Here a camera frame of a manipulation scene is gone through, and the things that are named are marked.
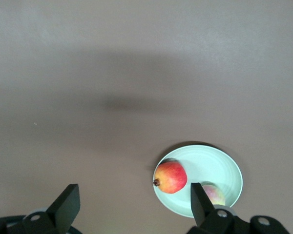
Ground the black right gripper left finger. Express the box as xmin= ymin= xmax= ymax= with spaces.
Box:
xmin=0 ymin=183 xmax=81 ymax=234

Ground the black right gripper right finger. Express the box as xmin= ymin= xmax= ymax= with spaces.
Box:
xmin=187 ymin=182 xmax=291 ymax=234

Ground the peach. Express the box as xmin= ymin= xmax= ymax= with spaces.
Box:
xmin=201 ymin=183 xmax=227 ymax=207

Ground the pale green round plate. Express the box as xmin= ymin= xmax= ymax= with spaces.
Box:
xmin=153 ymin=144 xmax=244 ymax=218

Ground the brown table cloth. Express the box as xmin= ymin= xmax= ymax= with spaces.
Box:
xmin=0 ymin=0 xmax=293 ymax=234

